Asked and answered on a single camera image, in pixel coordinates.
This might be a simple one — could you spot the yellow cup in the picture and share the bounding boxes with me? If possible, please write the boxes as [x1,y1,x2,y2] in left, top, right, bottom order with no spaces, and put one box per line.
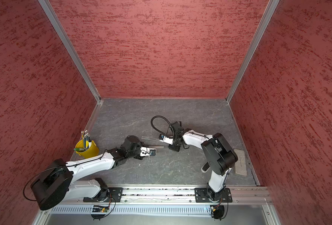
[75,140,99,158]

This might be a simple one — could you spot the grey sponge block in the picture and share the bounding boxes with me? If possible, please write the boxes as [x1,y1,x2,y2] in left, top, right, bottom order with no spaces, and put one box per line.
[234,149,247,177]

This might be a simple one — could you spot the pens in cup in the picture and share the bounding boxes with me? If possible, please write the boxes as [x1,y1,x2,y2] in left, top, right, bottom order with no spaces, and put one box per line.
[74,130,91,153]

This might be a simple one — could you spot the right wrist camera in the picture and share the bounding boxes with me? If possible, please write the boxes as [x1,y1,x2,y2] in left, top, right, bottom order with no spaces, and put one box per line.
[159,134,173,145]

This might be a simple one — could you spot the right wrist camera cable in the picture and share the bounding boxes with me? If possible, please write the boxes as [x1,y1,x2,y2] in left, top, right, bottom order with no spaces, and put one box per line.
[150,115,175,138]

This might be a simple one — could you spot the white slotted cable duct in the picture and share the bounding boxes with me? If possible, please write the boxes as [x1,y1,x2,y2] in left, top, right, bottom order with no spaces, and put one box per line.
[50,205,212,217]

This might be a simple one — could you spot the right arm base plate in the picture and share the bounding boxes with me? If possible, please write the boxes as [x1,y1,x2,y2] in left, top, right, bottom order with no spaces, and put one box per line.
[194,187,233,203]

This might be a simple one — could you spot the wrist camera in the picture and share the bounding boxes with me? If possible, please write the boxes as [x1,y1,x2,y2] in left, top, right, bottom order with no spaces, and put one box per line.
[140,147,156,157]
[159,134,173,145]

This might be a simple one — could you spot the aluminium front rail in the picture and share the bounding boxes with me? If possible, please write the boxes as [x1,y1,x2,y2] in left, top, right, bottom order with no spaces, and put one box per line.
[43,185,272,205]

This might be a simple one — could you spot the clear test tube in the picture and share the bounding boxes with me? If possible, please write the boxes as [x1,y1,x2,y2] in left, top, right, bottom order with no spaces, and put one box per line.
[149,145,164,149]
[142,136,161,141]

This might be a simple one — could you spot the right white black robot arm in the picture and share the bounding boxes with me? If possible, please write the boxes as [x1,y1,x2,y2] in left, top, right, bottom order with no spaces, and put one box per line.
[162,121,238,202]

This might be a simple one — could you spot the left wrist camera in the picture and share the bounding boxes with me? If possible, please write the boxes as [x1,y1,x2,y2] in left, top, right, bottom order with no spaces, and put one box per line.
[140,147,156,157]

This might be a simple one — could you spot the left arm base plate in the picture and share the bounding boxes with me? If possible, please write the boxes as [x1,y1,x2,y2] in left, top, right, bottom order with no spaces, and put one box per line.
[83,187,123,203]

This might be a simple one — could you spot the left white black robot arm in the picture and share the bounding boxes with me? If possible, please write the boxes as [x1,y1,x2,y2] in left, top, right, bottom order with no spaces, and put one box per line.
[30,136,155,211]

